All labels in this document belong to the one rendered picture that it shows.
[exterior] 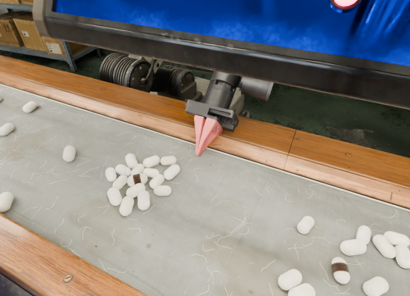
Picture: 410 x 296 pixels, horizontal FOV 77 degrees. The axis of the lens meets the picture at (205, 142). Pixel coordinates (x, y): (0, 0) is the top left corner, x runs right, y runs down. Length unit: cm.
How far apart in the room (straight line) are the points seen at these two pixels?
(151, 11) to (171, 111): 47
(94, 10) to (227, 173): 38
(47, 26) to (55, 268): 30
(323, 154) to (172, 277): 35
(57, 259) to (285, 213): 34
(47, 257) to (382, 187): 54
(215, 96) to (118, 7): 35
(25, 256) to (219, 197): 29
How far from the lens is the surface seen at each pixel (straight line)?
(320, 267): 43
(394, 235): 49
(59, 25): 22
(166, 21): 17
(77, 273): 41
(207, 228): 43
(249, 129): 58
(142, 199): 45
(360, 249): 45
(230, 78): 53
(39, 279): 42
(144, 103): 67
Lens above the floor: 111
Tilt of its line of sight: 40 degrees down
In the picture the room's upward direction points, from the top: straight up
